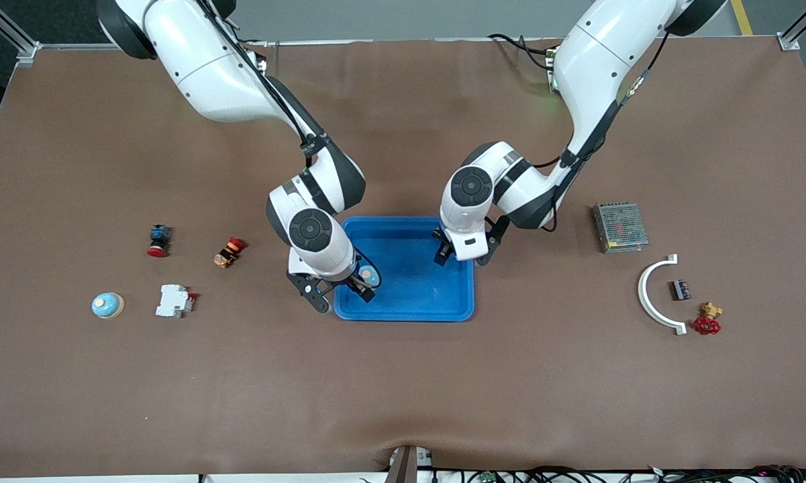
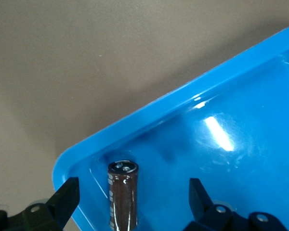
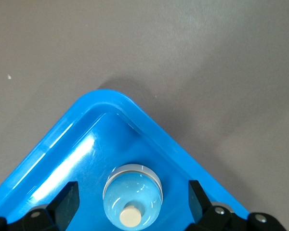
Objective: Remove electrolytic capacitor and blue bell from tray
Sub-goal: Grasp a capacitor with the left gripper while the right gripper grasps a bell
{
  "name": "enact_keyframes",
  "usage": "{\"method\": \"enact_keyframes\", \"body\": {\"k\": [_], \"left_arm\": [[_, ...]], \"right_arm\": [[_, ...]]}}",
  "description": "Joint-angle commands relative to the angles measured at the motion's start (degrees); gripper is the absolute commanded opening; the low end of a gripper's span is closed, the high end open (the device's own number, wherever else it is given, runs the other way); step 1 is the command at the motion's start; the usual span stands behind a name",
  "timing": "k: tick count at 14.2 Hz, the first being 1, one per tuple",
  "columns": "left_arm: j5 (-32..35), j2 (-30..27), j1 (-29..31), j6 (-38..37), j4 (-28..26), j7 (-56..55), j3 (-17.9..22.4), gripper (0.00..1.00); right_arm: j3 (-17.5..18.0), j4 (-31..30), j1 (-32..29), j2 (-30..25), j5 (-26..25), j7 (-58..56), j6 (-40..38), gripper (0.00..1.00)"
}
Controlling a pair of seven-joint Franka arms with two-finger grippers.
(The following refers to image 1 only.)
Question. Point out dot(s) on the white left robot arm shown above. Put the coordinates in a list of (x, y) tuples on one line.
[(597, 60)]

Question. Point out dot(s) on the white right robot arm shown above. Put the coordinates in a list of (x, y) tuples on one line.
[(208, 74)]

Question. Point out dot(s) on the brown table mat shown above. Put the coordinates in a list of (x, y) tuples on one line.
[(402, 389)]

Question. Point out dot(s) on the front camera mounting post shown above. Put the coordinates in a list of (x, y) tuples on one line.
[(404, 466)]

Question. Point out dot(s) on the small black relay block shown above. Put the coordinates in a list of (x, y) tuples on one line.
[(681, 290)]

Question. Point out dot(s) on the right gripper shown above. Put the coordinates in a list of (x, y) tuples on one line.
[(361, 287)]

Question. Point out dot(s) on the white curved plastic bracket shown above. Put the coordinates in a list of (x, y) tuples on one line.
[(641, 295)]

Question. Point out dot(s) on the blue call bell wooden base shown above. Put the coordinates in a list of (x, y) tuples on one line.
[(369, 274), (107, 305)]

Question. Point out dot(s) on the white circuit breaker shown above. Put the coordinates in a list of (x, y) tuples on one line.
[(172, 301)]

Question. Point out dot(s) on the orange red emergency stop switch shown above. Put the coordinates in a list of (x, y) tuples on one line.
[(227, 256)]

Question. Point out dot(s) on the red pushbutton blue black body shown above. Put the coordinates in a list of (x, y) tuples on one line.
[(159, 236)]

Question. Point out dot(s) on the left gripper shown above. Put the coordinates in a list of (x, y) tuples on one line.
[(442, 253)]

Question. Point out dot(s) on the aluminium frame corner post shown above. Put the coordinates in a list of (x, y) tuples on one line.
[(788, 42), (28, 54)]

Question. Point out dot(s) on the blue plastic tray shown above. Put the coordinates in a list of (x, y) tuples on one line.
[(409, 295)]

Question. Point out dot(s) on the metal mesh power supply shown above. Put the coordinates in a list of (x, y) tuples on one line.
[(619, 227)]

